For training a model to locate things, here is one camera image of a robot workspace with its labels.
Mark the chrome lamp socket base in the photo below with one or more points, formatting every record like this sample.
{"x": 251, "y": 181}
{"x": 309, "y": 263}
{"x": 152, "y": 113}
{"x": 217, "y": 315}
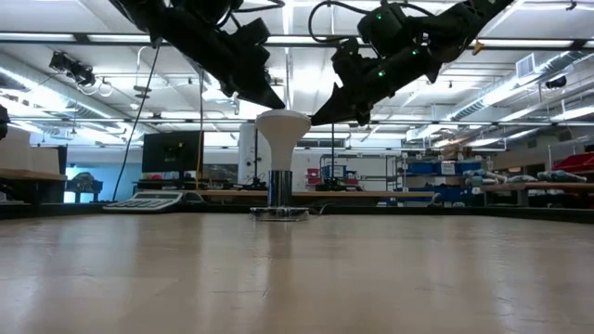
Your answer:
{"x": 280, "y": 188}

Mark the blue white box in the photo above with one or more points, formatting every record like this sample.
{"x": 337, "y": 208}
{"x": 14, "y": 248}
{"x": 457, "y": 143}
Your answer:
{"x": 335, "y": 170}

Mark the red storage bin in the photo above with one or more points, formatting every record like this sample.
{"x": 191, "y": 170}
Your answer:
{"x": 575, "y": 163}

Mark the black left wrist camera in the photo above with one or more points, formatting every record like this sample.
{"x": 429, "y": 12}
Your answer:
{"x": 250, "y": 34}

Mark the black ceiling camera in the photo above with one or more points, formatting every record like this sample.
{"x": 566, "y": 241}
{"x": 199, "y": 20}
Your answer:
{"x": 556, "y": 82}

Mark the wooden workbench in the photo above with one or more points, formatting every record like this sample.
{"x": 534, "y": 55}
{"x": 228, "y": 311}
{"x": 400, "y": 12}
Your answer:
{"x": 557, "y": 187}

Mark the black computer monitor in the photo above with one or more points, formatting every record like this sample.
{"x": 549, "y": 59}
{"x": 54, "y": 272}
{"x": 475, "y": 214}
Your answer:
{"x": 171, "y": 150}

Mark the white ceiling vent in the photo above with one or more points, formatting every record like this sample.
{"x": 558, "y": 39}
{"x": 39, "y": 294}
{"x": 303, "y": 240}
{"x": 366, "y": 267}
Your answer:
{"x": 526, "y": 66}

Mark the yellow hanging tag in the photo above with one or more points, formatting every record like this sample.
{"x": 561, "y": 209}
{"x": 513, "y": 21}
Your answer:
{"x": 478, "y": 46}

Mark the blue storage bin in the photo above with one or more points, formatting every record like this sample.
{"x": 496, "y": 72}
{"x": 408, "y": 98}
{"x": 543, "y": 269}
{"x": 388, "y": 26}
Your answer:
{"x": 422, "y": 168}
{"x": 469, "y": 167}

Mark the red crate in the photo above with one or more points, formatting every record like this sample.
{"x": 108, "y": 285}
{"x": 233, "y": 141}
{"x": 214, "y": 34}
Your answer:
{"x": 313, "y": 177}

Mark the dark cart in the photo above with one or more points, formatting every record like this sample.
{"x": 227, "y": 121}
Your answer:
{"x": 84, "y": 185}

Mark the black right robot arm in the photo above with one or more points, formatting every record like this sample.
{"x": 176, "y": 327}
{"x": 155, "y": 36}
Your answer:
{"x": 464, "y": 23}

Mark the metal shelf rack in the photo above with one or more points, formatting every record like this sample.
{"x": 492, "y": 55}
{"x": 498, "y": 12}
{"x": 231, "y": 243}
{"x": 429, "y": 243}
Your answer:
{"x": 399, "y": 181}

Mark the silver ceiling duct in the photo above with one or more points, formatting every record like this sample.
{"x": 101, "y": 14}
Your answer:
{"x": 510, "y": 88}

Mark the black round object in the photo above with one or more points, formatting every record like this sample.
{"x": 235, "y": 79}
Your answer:
{"x": 3, "y": 120}

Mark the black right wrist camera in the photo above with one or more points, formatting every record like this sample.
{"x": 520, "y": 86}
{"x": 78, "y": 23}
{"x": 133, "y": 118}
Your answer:
{"x": 348, "y": 60}

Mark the grey desk calculator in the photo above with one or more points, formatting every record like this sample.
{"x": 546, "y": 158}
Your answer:
{"x": 148, "y": 202}

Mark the small white box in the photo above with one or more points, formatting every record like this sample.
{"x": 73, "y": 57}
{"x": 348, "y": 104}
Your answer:
{"x": 45, "y": 161}

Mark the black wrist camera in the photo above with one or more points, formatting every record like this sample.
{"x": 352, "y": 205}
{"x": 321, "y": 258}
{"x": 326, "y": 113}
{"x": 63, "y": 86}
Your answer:
{"x": 250, "y": 34}
{"x": 348, "y": 60}

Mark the black ceiling-mounted device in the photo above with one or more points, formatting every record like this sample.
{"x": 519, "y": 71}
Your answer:
{"x": 72, "y": 68}

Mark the wooden side table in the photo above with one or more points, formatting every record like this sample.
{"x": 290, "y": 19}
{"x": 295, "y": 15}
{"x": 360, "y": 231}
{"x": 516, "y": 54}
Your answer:
{"x": 32, "y": 176}

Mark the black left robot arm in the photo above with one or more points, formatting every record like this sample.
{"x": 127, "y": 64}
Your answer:
{"x": 176, "y": 23}

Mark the blue grey bundle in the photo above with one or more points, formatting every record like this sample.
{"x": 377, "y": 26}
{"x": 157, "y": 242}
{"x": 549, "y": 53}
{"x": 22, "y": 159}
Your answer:
{"x": 485, "y": 176}
{"x": 561, "y": 175}

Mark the white column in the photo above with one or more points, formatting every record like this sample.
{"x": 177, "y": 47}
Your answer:
{"x": 246, "y": 158}

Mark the large white box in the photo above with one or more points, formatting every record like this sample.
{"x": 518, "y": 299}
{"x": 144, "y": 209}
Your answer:
{"x": 16, "y": 150}

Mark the white flood lightbulb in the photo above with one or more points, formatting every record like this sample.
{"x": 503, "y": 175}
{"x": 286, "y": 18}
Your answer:
{"x": 283, "y": 132}

